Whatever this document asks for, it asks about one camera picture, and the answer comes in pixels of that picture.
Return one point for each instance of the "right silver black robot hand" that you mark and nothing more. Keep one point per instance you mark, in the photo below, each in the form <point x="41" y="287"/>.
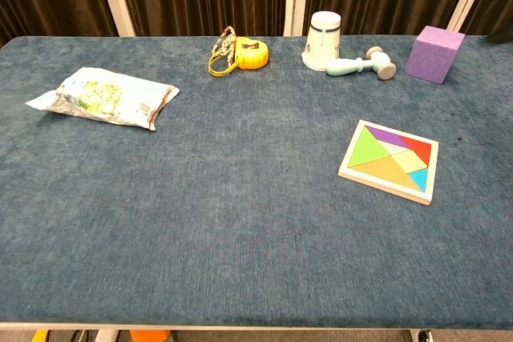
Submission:
<point x="504" y="34"/>

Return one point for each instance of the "yellow square puzzle piece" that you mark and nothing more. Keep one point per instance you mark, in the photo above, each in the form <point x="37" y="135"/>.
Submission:
<point x="410" y="161"/>

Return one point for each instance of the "red triangle tangram piece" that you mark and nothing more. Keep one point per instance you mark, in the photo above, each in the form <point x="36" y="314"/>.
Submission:
<point x="421" y="149"/>

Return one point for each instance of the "purple parallelogram tangram piece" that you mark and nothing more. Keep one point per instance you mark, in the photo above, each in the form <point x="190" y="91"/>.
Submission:
<point x="386" y="135"/>

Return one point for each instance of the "cyan triangle tangram piece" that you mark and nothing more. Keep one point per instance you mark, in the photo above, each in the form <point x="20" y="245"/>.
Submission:
<point x="421" y="179"/>

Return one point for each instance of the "green triangle tangram piece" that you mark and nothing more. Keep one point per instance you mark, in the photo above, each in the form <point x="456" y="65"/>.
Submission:
<point x="365" y="149"/>

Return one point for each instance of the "orange triangle tangram piece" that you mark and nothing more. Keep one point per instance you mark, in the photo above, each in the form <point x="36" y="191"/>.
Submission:
<point x="386" y="174"/>

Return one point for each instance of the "purple foam cube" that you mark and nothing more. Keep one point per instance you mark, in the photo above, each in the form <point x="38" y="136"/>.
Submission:
<point x="431" y="57"/>

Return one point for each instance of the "mint toy hammer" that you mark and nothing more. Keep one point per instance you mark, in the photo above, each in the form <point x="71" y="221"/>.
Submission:
<point x="346" y="66"/>

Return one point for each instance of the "white paper cup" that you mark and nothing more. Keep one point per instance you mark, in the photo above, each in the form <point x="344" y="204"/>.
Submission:
<point x="322" y="41"/>

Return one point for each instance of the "yellow tape measure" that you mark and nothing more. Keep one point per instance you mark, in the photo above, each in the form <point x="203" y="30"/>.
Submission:
<point x="252" y="53"/>

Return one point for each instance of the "blue fabric table cover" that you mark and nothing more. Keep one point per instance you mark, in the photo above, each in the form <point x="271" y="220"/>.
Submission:
<point x="224" y="218"/>

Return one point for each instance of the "white green snack bag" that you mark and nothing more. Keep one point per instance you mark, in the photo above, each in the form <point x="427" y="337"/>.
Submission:
<point x="108" y="97"/>

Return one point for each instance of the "orange box under table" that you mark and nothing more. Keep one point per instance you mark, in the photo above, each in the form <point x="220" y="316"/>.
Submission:
<point x="150" y="336"/>

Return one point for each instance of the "yellow object under table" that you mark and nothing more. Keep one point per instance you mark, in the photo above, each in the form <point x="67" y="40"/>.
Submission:
<point x="40" y="336"/>

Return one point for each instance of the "wooden tangram puzzle tray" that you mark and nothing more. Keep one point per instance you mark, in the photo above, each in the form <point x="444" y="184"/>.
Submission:
<point x="433" y="186"/>

